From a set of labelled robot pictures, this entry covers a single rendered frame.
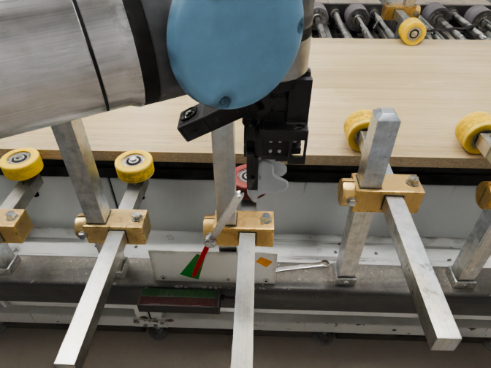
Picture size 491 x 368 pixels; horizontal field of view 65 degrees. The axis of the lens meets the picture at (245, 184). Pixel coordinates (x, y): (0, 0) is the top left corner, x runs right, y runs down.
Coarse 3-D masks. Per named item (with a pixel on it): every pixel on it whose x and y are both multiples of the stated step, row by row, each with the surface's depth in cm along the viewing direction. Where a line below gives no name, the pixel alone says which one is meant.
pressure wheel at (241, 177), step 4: (244, 164) 81; (236, 168) 80; (240, 168) 80; (244, 168) 80; (236, 172) 79; (240, 172) 79; (244, 172) 80; (236, 176) 78; (240, 176) 78; (244, 176) 78; (236, 180) 77; (240, 180) 77; (244, 180) 77; (236, 184) 76; (240, 184) 76; (244, 184) 76; (236, 188) 77; (240, 188) 76; (244, 188) 76; (244, 192) 76; (244, 196) 77; (248, 196) 77; (260, 196) 78
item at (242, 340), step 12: (240, 204) 80; (252, 204) 78; (240, 240) 71; (252, 240) 71; (240, 252) 69; (252, 252) 69; (240, 264) 67; (252, 264) 67; (240, 276) 65; (252, 276) 65; (240, 288) 63; (252, 288) 63; (240, 300) 61; (252, 300) 61; (240, 312) 60; (252, 312) 60; (240, 324) 58; (252, 324) 58; (240, 336) 57; (252, 336) 57; (240, 348) 55; (252, 348) 55; (240, 360) 54; (252, 360) 54
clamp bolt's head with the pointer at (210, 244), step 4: (208, 240) 72; (208, 244) 72; (212, 244) 72; (204, 248) 75; (208, 248) 75; (204, 252) 76; (200, 256) 77; (204, 256) 77; (200, 260) 78; (196, 264) 79; (200, 264) 79; (196, 268) 79; (192, 272) 80; (196, 272) 80; (192, 276) 81
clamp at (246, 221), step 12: (216, 216) 74; (240, 216) 74; (252, 216) 74; (204, 228) 73; (228, 228) 72; (240, 228) 72; (252, 228) 72; (264, 228) 72; (228, 240) 74; (264, 240) 74
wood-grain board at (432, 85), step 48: (336, 48) 133; (384, 48) 133; (432, 48) 133; (480, 48) 133; (336, 96) 106; (384, 96) 106; (432, 96) 106; (480, 96) 106; (0, 144) 88; (48, 144) 88; (96, 144) 88; (144, 144) 88; (192, 144) 88; (240, 144) 88; (336, 144) 88; (432, 144) 88
